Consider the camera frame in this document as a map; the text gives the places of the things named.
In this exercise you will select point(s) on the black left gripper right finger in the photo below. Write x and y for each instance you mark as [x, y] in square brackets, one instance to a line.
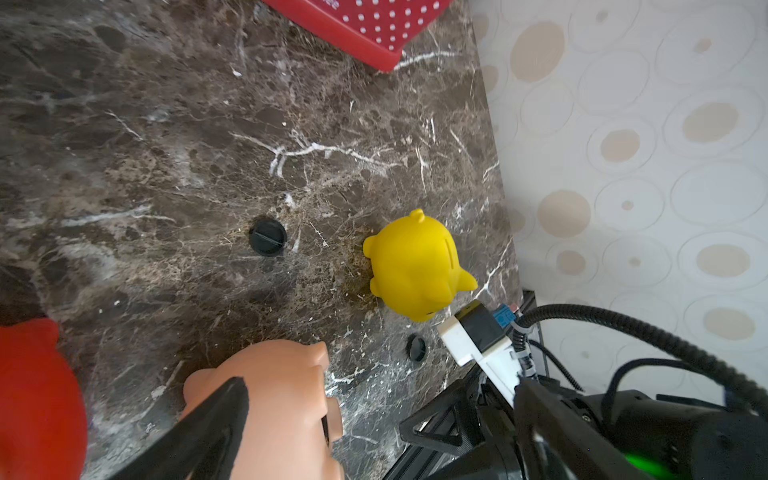
[555, 442]

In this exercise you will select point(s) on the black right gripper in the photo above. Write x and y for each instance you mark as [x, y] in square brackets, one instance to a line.
[503, 420]

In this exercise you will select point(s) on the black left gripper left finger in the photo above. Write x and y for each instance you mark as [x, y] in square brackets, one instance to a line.
[203, 445]

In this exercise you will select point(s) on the pink piggy bank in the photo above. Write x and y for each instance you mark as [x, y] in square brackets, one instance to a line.
[291, 423]

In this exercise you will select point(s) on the red piggy bank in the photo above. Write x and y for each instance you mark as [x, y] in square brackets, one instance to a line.
[43, 418]

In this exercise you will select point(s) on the black round plug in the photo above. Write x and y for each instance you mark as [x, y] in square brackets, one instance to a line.
[267, 237]
[416, 348]

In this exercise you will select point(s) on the yellow piggy bank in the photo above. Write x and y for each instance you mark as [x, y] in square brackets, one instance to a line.
[416, 267]

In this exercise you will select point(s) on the red polka dot toaster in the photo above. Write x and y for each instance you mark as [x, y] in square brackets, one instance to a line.
[374, 32]

